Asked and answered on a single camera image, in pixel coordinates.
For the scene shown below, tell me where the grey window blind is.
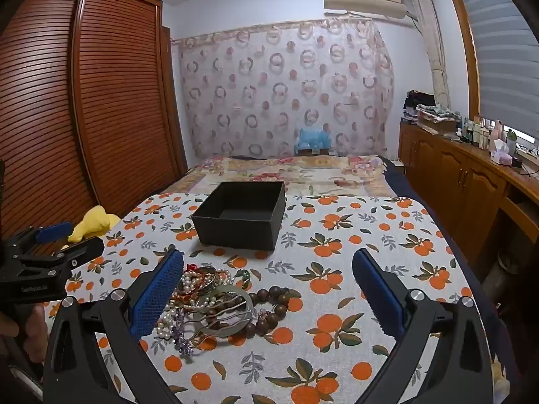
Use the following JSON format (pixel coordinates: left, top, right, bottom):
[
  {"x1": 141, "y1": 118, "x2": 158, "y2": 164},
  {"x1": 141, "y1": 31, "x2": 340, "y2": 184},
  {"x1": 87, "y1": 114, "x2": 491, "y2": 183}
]
[{"x1": 456, "y1": 0, "x2": 539, "y2": 144}]

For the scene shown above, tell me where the person's left hand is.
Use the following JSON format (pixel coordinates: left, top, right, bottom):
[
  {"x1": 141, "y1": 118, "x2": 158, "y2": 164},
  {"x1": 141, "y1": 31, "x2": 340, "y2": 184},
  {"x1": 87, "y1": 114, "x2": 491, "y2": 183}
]
[{"x1": 0, "y1": 303, "x2": 48, "y2": 365}]

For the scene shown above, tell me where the beige tied drape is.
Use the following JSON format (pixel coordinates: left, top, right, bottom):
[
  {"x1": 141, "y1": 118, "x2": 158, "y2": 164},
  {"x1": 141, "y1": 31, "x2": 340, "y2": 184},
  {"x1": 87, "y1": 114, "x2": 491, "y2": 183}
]
[{"x1": 405, "y1": 0, "x2": 450, "y2": 113}]

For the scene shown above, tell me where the orange fruit print cloth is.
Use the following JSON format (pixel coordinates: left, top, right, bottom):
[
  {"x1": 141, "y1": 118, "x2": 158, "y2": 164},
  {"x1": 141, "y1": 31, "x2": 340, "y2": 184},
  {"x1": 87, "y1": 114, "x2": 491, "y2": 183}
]
[{"x1": 46, "y1": 193, "x2": 481, "y2": 404}]

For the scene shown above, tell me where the black square box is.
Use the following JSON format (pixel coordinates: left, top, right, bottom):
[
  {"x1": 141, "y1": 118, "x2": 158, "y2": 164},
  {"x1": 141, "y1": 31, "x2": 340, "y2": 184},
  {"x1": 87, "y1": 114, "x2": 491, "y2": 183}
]
[{"x1": 191, "y1": 181, "x2": 287, "y2": 251}]

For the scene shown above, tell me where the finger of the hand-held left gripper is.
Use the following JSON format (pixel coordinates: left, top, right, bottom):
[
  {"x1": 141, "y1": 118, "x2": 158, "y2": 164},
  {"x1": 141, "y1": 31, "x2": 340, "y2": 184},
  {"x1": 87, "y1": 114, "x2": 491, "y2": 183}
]
[
  {"x1": 12, "y1": 221, "x2": 74, "y2": 254},
  {"x1": 23, "y1": 236, "x2": 105, "y2": 269}
]

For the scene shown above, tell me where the blue plastic bag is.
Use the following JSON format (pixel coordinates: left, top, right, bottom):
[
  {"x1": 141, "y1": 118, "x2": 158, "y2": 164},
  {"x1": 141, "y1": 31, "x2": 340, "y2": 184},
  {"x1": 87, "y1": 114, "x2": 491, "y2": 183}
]
[{"x1": 292, "y1": 125, "x2": 334, "y2": 150}]

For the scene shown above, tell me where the purple bead bracelet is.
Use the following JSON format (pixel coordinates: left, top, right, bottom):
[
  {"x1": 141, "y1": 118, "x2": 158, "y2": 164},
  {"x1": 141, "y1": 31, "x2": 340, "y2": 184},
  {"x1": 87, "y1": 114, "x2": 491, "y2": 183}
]
[{"x1": 171, "y1": 308, "x2": 195, "y2": 358}]

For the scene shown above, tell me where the folded patterned cloth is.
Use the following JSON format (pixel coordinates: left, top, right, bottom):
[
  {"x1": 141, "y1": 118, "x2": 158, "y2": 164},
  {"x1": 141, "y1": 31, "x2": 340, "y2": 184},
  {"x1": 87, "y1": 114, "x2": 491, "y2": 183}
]
[{"x1": 416, "y1": 104, "x2": 463, "y2": 134}]

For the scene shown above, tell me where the pink tissue box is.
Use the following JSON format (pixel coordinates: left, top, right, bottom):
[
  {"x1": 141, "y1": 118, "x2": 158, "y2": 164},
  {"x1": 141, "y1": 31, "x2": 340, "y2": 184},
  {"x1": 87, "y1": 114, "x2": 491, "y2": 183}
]
[{"x1": 489, "y1": 138, "x2": 513, "y2": 166}]

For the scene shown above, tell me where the floral blanket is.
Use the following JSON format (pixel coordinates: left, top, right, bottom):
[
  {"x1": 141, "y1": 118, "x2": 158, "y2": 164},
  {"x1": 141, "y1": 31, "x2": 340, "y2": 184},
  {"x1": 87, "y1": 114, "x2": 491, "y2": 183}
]
[{"x1": 180, "y1": 154, "x2": 399, "y2": 199}]

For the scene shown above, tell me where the brown wooden cabinet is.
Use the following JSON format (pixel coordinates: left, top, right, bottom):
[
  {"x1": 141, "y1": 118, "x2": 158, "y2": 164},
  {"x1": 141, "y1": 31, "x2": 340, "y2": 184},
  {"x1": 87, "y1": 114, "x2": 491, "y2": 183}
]
[{"x1": 398, "y1": 121, "x2": 539, "y2": 271}]

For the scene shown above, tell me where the gold bangle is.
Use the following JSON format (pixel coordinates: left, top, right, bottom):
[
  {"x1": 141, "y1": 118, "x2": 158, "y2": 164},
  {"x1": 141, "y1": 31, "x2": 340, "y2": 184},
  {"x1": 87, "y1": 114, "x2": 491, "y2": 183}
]
[{"x1": 178, "y1": 266, "x2": 231, "y2": 299}]

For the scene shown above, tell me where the silver hair stick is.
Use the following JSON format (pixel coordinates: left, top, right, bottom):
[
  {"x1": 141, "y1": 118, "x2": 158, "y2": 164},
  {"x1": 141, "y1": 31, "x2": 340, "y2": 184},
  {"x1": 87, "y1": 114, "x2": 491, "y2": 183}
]
[{"x1": 184, "y1": 298, "x2": 254, "y2": 346}]

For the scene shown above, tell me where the yellow plush toy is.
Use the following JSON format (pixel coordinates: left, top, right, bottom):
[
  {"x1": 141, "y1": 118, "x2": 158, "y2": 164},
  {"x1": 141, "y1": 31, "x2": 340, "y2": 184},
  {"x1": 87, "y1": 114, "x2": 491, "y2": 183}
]
[{"x1": 66, "y1": 205, "x2": 124, "y2": 245}]

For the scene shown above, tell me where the brown wooden bead bracelet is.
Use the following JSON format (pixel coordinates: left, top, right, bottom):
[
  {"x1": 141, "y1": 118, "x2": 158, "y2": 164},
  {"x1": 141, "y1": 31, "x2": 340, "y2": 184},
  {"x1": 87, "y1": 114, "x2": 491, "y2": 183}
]
[{"x1": 206, "y1": 285, "x2": 292, "y2": 338}]

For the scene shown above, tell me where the stack of dark clothes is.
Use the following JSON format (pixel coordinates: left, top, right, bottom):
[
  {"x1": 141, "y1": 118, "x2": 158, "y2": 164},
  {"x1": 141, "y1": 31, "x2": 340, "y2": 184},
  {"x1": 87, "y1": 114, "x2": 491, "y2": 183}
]
[{"x1": 403, "y1": 89, "x2": 437, "y2": 126}]

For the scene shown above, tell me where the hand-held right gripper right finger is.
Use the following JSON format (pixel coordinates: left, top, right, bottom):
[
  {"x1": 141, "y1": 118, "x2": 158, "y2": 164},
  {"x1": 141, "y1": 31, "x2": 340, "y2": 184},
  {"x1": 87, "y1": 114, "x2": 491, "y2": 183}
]
[{"x1": 352, "y1": 247, "x2": 494, "y2": 404}]

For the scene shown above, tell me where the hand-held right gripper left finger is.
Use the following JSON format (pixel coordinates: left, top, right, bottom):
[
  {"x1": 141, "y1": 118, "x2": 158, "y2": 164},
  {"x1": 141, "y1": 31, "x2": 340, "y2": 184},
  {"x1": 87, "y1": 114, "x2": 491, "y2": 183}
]
[{"x1": 42, "y1": 245, "x2": 186, "y2": 404}]

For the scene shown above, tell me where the row of cosmetic bottles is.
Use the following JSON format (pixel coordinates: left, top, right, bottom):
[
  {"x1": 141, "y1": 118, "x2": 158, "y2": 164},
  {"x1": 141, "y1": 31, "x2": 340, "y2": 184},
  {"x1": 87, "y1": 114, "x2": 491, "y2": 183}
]
[{"x1": 461, "y1": 115, "x2": 505, "y2": 149}]

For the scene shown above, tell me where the circle patterned curtain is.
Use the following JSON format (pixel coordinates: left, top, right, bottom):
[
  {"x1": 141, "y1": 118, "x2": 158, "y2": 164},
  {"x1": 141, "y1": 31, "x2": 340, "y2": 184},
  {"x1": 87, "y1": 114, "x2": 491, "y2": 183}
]
[{"x1": 179, "y1": 18, "x2": 395, "y2": 161}]

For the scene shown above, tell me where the grey jade bangle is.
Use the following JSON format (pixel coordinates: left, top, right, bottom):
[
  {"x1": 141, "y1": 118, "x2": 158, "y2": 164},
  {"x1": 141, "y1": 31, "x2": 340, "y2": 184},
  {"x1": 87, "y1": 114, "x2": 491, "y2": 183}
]
[{"x1": 195, "y1": 285, "x2": 256, "y2": 339}]

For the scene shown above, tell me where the brown slatted wooden wardrobe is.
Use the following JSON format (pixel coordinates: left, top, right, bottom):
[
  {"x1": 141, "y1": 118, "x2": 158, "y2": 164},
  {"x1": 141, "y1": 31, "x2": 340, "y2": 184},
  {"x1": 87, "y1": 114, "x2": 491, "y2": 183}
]
[{"x1": 0, "y1": 0, "x2": 189, "y2": 237}]

